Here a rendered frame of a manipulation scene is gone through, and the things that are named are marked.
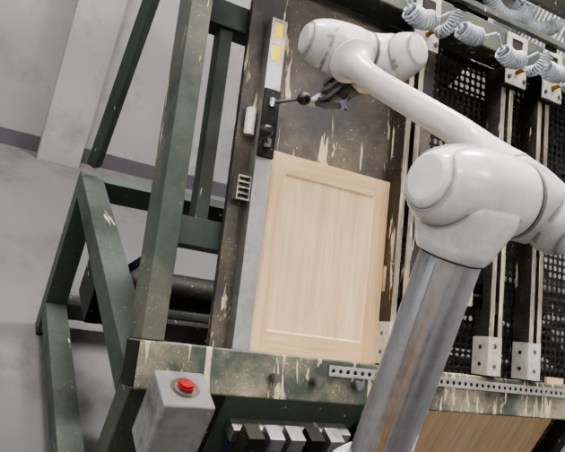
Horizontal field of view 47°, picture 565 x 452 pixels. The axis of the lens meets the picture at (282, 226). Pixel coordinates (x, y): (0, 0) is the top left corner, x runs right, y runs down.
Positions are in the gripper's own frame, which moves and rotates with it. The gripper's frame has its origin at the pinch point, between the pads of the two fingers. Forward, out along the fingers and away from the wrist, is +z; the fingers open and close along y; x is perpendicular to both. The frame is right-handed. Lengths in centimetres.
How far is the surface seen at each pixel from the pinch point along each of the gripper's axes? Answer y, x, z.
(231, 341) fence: -67, 11, 12
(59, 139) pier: 63, 17, 333
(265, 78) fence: 6.9, 10.8, 11.9
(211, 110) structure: -3.7, 22.3, 20.5
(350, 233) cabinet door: -31.4, -24.6, 13.9
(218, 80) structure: 5.9, 21.4, 20.5
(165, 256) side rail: -48, 33, 11
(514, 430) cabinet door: -90, -137, 46
